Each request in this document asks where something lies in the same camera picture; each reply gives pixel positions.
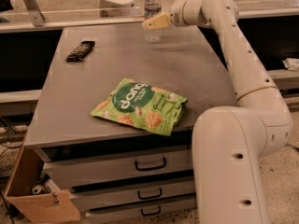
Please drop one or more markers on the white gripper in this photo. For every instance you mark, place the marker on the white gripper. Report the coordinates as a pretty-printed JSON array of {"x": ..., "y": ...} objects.
[{"x": 177, "y": 15}]

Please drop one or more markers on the clear plastic water bottle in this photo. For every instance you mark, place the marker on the clear plastic water bottle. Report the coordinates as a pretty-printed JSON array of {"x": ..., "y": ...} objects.
[{"x": 152, "y": 8}]

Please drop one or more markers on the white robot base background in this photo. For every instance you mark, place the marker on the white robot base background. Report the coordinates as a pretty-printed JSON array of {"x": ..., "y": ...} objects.
[{"x": 116, "y": 8}]

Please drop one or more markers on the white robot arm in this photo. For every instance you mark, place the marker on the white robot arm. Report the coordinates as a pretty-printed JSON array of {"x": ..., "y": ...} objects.
[{"x": 227, "y": 141}]

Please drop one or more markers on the dark snack bar wrapper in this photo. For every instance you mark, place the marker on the dark snack bar wrapper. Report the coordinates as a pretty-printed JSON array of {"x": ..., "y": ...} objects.
[{"x": 80, "y": 52}]

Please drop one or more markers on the green chips bag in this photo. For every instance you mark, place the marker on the green chips bag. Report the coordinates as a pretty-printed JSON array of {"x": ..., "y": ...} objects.
[{"x": 142, "y": 106}]

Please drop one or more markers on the grey drawer cabinet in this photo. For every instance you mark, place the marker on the grey drawer cabinet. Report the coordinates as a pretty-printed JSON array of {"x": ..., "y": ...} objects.
[{"x": 113, "y": 124}]

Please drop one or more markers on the top grey drawer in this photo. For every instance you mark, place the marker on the top grey drawer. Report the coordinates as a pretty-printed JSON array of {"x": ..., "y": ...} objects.
[{"x": 101, "y": 169}]

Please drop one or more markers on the grey drawer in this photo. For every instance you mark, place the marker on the grey drawer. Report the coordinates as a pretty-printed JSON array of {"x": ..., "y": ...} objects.
[
  {"x": 101, "y": 169},
  {"x": 149, "y": 190},
  {"x": 145, "y": 209}
]

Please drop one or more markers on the bottom grey drawer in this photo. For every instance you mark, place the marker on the bottom grey drawer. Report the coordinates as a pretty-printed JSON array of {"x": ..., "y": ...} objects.
[{"x": 145, "y": 209}]

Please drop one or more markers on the middle grey drawer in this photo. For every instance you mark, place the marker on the middle grey drawer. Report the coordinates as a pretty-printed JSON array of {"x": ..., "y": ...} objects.
[{"x": 149, "y": 190}]

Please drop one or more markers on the can in wooden bin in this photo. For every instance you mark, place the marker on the can in wooden bin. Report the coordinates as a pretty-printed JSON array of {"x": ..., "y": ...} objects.
[{"x": 38, "y": 189}]

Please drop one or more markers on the wooden side bin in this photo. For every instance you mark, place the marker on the wooden side bin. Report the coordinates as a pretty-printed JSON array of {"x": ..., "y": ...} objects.
[{"x": 31, "y": 198}]

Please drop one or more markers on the left metal fence bracket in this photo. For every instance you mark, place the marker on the left metal fence bracket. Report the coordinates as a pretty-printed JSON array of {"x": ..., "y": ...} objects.
[{"x": 35, "y": 14}]

